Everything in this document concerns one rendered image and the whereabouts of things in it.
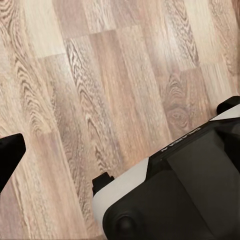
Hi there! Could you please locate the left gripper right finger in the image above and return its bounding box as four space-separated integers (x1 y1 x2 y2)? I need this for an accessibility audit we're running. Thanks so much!
224 133 240 173

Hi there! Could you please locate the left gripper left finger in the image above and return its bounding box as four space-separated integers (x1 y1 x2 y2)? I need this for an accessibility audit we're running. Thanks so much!
0 133 26 193

